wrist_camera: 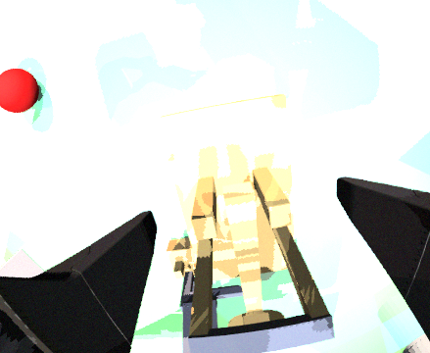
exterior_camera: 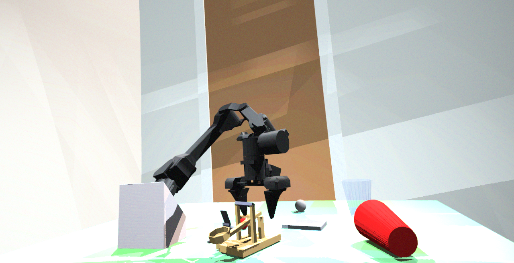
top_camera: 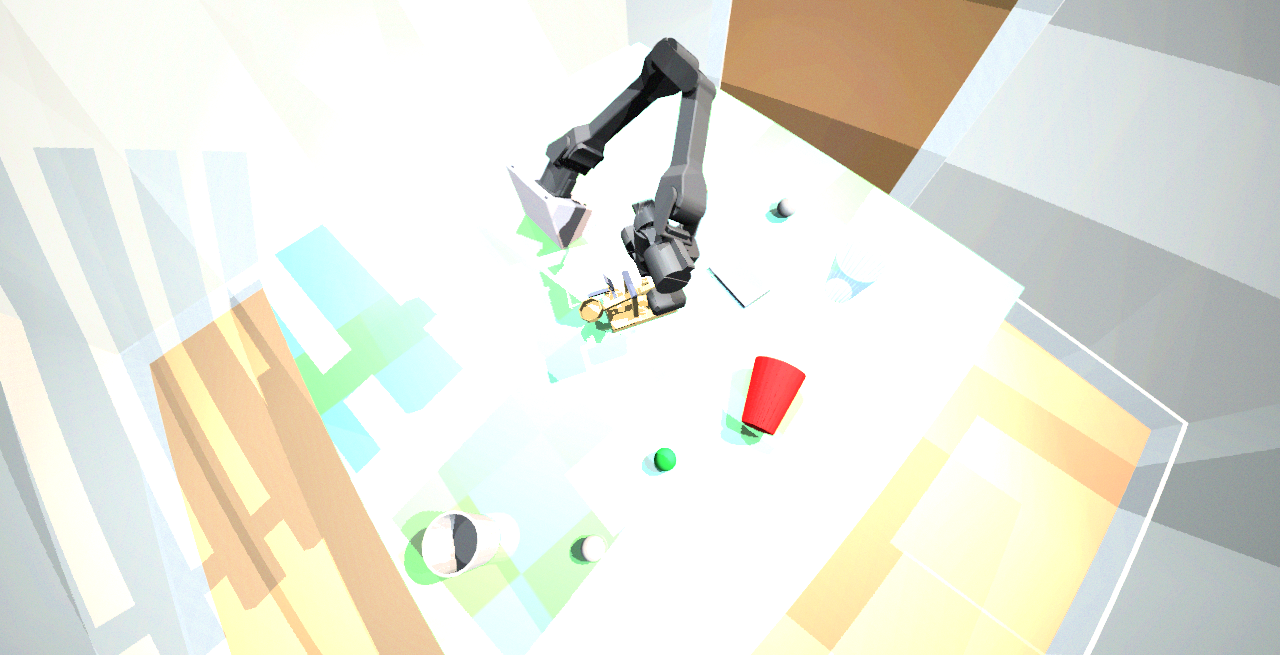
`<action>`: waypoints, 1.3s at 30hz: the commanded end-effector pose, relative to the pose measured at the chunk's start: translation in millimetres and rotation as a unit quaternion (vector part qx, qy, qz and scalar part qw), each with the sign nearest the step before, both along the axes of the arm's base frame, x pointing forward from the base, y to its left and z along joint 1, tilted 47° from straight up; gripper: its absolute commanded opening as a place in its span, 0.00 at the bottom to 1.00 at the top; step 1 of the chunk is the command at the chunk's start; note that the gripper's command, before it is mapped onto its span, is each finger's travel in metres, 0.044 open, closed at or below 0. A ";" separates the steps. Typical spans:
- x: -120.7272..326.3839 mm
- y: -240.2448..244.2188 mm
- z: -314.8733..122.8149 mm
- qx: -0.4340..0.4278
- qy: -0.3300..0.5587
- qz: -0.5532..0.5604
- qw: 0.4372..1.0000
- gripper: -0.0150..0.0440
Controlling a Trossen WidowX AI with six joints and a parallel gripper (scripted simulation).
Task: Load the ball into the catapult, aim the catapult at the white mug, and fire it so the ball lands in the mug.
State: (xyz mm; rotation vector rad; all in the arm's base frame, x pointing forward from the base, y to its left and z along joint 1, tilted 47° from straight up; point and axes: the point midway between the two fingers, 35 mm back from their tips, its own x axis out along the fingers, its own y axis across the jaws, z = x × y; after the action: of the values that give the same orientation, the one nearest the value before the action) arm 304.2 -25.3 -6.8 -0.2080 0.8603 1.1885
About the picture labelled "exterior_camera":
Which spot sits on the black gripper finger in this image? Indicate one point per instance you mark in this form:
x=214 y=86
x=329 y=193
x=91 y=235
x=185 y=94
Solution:
x=271 y=198
x=241 y=196

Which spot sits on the grey ball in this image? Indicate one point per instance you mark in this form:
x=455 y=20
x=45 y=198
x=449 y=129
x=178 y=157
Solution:
x=300 y=205

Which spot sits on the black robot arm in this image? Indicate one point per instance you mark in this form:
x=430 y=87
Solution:
x=265 y=140

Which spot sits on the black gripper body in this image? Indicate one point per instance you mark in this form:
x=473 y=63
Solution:
x=254 y=169

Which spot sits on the red tapered cylinder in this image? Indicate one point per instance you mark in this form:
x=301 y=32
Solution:
x=378 y=223

